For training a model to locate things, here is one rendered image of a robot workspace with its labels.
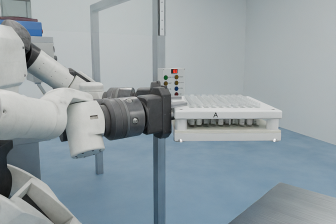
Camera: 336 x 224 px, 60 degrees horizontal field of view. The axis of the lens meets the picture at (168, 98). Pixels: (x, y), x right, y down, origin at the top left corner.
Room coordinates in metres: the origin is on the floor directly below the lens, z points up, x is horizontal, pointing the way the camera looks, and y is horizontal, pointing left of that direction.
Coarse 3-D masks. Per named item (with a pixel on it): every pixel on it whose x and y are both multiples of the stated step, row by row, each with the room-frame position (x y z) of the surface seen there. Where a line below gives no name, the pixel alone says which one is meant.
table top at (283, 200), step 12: (276, 192) 0.63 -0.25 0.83; (288, 192) 0.63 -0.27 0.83; (300, 192) 0.63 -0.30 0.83; (312, 192) 0.63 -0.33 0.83; (252, 204) 0.57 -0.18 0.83; (264, 204) 0.57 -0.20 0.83; (276, 204) 0.57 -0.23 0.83; (288, 204) 0.57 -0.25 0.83; (300, 204) 0.57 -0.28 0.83; (312, 204) 0.57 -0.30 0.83; (324, 204) 0.57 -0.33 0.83; (240, 216) 0.53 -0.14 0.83; (252, 216) 0.53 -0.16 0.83; (264, 216) 0.53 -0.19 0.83; (276, 216) 0.53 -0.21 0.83; (288, 216) 0.53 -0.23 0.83; (300, 216) 0.53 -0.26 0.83; (312, 216) 0.53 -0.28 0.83; (324, 216) 0.53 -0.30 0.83
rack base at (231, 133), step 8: (192, 128) 0.66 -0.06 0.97; (200, 128) 0.66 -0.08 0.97; (208, 128) 0.66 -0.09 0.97; (216, 128) 0.66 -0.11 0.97; (224, 128) 0.66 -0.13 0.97; (232, 128) 0.66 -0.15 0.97; (240, 128) 0.66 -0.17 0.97; (248, 128) 0.66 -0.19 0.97; (256, 128) 0.66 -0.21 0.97; (264, 128) 0.66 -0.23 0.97; (176, 136) 0.64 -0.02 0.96; (184, 136) 0.64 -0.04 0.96; (192, 136) 0.64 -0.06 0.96; (200, 136) 0.64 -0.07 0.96; (208, 136) 0.64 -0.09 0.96; (216, 136) 0.64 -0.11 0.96; (224, 136) 0.64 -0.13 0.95; (232, 136) 0.64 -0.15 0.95; (240, 136) 0.64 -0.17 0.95; (248, 136) 0.64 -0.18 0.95; (256, 136) 0.65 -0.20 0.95; (264, 136) 0.65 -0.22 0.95; (272, 136) 0.65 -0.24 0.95; (280, 136) 0.65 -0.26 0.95
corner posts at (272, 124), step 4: (176, 120) 0.65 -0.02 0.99; (180, 120) 0.64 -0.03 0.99; (184, 120) 0.64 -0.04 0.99; (268, 120) 0.66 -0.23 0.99; (272, 120) 0.65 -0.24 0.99; (276, 120) 0.65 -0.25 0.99; (176, 124) 0.65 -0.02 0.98; (180, 124) 0.64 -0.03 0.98; (184, 124) 0.64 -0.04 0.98; (268, 124) 0.65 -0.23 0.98; (272, 124) 0.65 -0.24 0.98; (276, 124) 0.65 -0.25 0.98; (176, 128) 0.65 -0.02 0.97; (180, 128) 0.64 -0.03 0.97; (184, 128) 0.64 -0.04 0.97; (268, 128) 0.65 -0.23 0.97; (272, 128) 0.65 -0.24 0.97; (276, 128) 0.65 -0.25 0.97
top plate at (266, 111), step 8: (248, 96) 0.88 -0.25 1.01; (264, 104) 0.73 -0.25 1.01; (176, 112) 0.64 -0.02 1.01; (184, 112) 0.64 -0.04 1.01; (192, 112) 0.64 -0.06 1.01; (200, 112) 0.64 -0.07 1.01; (208, 112) 0.64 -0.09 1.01; (216, 112) 0.64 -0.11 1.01; (224, 112) 0.64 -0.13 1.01; (232, 112) 0.64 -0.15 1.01; (240, 112) 0.64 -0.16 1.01; (248, 112) 0.64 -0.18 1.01; (256, 112) 0.64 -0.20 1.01; (264, 112) 0.65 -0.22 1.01; (272, 112) 0.65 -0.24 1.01; (280, 112) 0.65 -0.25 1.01
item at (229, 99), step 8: (192, 96) 0.80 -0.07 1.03; (200, 96) 0.80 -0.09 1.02; (208, 96) 0.82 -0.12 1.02; (216, 96) 0.80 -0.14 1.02; (224, 96) 0.80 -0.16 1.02; (232, 96) 0.83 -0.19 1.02; (224, 104) 0.70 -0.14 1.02; (232, 104) 0.70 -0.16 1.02; (216, 120) 0.70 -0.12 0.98; (224, 120) 0.70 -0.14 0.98
